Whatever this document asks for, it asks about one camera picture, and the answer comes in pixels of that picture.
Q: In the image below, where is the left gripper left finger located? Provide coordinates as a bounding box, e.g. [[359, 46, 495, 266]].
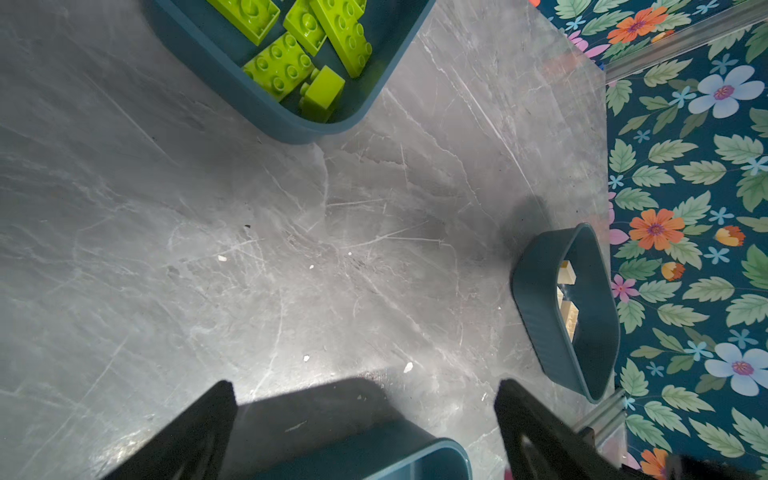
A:
[[106, 380, 238, 480]]

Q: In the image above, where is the near teal bin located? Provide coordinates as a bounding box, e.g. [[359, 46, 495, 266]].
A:
[[247, 420, 473, 479]]

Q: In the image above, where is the teal bin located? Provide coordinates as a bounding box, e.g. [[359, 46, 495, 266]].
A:
[[247, 420, 473, 479], [142, 1, 433, 145], [511, 223, 620, 403]]

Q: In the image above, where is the cream long lego outside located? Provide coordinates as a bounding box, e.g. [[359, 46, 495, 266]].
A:
[[560, 300, 579, 340]]

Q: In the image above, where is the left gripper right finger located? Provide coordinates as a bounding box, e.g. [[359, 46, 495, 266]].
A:
[[494, 379, 647, 479]]

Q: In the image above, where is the green long lego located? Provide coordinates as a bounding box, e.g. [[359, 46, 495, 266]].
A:
[[208, 0, 280, 46], [310, 0, 373, 79]]

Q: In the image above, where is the cream lego pile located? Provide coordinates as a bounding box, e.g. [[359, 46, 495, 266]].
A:
[[557, 260, 577, 285]]

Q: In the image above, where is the green lego mid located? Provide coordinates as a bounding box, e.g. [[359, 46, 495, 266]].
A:
[[242, 32, 316, 102]]

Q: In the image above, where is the green small lego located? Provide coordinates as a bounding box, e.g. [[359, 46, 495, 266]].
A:
[[299, 66, 345, 123]]

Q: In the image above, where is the far teal bin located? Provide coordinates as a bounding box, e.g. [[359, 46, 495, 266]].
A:
[[142, 1, 433, 145]]

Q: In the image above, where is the right teal bin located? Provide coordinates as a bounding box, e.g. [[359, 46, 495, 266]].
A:
[[511, 223, 620, 403]]

